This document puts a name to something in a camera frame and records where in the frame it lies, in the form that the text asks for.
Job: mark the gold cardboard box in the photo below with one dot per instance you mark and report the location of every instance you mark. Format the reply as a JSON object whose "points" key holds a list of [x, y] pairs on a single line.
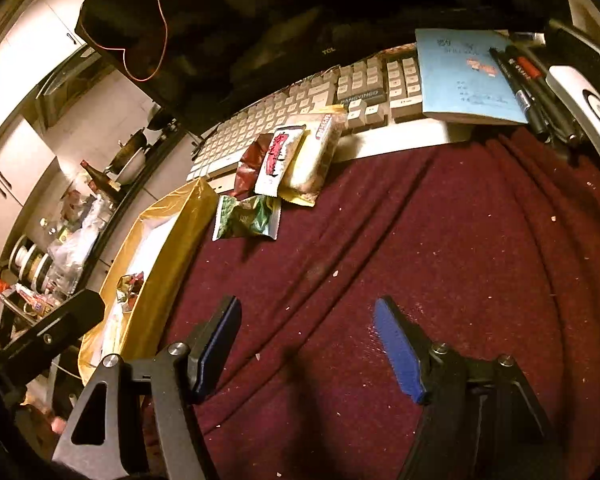
{"points": [[175, 260]]}

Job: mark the brown glass bottle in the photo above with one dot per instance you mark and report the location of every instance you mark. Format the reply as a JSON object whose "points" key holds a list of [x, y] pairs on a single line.
{"points": [[97, 180]]}

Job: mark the beige keyboard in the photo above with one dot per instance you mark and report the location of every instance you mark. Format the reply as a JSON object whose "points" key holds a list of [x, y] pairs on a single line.
{"points": [[300, 105]]}

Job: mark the metal wok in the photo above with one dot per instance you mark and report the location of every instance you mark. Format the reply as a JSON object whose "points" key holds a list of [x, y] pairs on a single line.
{"points": [[130, 157]]}

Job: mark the black monitor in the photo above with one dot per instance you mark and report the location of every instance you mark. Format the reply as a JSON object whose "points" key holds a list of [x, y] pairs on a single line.
{"points": [[330, 10]]}

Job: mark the printed carton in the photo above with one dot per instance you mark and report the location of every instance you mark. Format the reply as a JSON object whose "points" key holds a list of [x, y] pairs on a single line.
{"points": [[35, 302]]}

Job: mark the clear plastic bags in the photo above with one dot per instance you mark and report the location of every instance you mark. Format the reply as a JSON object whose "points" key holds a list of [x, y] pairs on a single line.
{"points": [[75, 250]]}

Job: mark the yellow-edged snack packet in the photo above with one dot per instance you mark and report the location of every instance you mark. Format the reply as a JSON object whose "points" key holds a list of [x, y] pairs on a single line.
{"points": [[315, 165]]}

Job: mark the white kitchen cabinet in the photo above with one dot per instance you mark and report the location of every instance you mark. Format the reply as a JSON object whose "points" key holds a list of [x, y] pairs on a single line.
{"points": [[30, 50], [10, 175]]}

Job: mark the dark red snack packet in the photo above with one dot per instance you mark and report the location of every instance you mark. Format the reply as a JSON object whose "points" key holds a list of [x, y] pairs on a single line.
{"points": [[250, 160]]}

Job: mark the white red-print snack packet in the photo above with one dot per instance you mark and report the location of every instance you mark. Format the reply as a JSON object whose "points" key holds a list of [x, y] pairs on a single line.
{"points": [[280, 155]]}

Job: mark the light blue book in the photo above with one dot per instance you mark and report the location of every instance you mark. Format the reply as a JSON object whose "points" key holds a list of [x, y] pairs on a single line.
{"points": [[455, 85]]}

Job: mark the grey range hood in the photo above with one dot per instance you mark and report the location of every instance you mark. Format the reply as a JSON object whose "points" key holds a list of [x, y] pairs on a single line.
{"points": [[65, 90]]}

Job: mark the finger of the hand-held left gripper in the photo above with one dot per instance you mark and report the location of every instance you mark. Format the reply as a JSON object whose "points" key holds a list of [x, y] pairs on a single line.
{"points": [[55, 332]]}

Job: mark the black marker pen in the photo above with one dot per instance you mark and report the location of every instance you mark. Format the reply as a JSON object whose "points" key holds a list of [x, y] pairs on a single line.
{"points": [[517, 90], [540, 105]]}

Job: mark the maroon cloth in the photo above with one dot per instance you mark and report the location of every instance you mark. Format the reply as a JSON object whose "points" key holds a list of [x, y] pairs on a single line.
{"points": [[430, 240]]}

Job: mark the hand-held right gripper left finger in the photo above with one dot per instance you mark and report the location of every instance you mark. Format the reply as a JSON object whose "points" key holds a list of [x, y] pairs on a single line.
{"points": [[215, 350]]}

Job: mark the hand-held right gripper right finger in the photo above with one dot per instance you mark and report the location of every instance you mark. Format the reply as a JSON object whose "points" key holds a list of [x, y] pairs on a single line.
{"points": [[400, 355]]}

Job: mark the white device with round dial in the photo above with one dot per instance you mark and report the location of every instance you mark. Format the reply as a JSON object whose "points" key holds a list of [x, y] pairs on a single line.
{"points": [[575, 90]]}

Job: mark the stack of plates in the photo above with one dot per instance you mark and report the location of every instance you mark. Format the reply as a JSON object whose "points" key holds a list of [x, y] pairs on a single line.
{"points": [[27, 262]]}

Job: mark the red and green snack packet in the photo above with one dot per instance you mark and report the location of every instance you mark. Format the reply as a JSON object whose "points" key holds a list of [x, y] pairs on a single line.
{"points": [[130, 287]]}

